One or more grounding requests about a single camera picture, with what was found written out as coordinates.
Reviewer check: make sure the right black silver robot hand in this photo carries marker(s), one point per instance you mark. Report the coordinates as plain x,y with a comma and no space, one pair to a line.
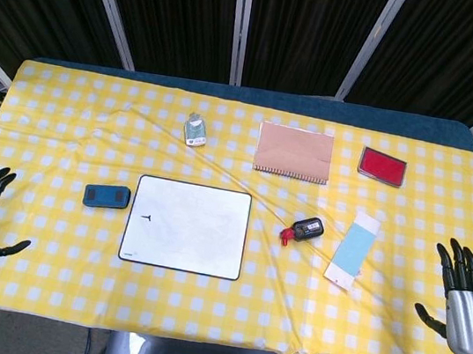
471,319

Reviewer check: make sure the blue whiteboard eraser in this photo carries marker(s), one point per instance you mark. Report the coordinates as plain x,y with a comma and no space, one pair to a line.
106,197

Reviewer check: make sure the small white whiteboard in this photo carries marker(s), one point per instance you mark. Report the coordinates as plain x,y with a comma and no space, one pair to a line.
193,228

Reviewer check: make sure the light blue white paper card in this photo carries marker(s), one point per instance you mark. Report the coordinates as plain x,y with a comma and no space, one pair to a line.
352,252

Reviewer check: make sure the yellow white checked tablecloth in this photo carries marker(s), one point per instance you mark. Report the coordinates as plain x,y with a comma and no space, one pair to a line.
90,142

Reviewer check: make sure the red ink pad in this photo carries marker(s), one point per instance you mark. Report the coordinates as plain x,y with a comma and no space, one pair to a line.
383,165

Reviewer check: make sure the black ink bottle red cap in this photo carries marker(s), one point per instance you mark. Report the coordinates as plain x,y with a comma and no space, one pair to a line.
309,228

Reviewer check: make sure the brown spiral notebook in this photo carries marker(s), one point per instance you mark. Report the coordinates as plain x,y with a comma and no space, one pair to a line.
294,152

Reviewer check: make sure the small green white packet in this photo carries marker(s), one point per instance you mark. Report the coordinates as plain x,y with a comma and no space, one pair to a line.
194,131

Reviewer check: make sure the blue table cover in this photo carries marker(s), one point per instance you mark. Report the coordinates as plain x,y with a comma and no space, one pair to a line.
275,98

